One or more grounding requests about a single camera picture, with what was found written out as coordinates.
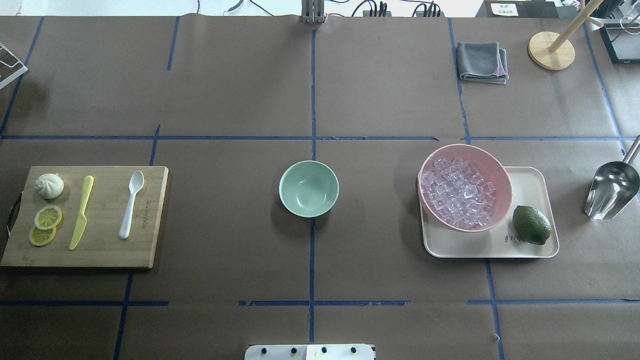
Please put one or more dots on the white plastic spoon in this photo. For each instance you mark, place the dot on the white plastic spoon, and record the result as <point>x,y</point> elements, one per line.
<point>136,183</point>

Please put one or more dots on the green bowl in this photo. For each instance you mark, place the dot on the green bowl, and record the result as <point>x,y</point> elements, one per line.
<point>308,189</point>

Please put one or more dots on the pile of clear ice cubes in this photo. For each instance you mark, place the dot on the pile of clear ice cubes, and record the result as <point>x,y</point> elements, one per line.
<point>458,193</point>

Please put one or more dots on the pink bowl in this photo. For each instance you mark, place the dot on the pink bowl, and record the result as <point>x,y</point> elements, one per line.
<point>490,168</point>

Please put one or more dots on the steel ice scoop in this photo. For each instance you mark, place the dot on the steel ice scoop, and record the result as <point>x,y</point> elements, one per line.
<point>614,185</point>

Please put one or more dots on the black power strip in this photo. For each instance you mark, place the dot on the black power strip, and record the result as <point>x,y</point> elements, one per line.
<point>377,9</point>

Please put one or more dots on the folded grey cloth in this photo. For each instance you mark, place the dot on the folded grey cloth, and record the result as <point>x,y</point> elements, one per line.
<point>484,62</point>

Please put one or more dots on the cream plastic tray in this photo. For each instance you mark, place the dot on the cream plastic tray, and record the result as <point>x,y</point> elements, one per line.
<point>502,241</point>

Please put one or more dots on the green lime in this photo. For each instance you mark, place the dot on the green lime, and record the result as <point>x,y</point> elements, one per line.
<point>531,225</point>

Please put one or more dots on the bamboo cutting board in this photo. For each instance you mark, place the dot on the bamboo cutting board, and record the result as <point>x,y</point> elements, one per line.
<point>100,245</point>

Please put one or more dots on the yellow plastic knife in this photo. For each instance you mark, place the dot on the yellow plastic knife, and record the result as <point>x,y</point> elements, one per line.
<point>81,221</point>

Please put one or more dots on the wooden stand with round base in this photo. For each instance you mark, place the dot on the wooden stand with round base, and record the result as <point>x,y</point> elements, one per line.
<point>554,51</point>

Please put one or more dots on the white steamed bun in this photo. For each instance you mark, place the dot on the white steamed bun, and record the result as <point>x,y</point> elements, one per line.
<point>49,186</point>

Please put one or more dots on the black framed box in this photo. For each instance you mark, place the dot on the black framed box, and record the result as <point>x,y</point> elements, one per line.
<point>622,47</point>

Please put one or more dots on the grey metal post bracket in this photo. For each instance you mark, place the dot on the grey metal post bracket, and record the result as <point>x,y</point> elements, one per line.
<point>313,11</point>

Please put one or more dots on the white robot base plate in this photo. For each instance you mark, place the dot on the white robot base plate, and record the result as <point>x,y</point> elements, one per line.
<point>340,351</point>

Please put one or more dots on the white wire cup rack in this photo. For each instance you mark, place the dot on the white wire cup rack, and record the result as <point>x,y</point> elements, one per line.
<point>11,68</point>

